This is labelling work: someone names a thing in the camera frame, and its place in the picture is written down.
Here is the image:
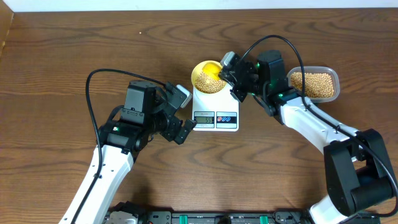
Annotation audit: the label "yellow measuring scoop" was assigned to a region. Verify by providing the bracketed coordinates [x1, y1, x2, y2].
[202, 62, 221, 80]

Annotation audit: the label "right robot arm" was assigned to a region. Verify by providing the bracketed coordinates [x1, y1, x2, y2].
[219, 50, 397, 223]

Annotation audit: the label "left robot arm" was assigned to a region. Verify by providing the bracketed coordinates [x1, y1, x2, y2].
[60, 80, 196, 223]

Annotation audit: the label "pale yellow plastic bowl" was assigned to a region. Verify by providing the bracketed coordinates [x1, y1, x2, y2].
[191, 60, 222, 93]

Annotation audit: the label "soybeans in bowl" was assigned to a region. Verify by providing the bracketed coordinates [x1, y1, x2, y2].
[194, 72, 226, 94]

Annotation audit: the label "white digital kitchen scale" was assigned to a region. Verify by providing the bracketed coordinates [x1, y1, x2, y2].
[192, 84, 239, 132]

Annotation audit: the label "soybeans in container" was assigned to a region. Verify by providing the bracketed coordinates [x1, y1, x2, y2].
[290, 72, 335, 98]

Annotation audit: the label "clear plastic container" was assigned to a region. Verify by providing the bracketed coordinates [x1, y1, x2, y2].
[304, 66, 340, 103]

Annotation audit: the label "left black cable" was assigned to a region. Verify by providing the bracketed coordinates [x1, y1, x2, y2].
[70, 68, 169, 224]

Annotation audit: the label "black cable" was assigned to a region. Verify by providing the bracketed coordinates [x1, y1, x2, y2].
[238, 34, 398, 218]
[70, 68, 169, 224]

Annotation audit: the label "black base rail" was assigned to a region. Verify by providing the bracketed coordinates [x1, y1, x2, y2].
[105, 202, 381, 224]

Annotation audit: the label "right black cable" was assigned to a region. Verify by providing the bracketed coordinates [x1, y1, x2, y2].
[238, 34, 398, 218]

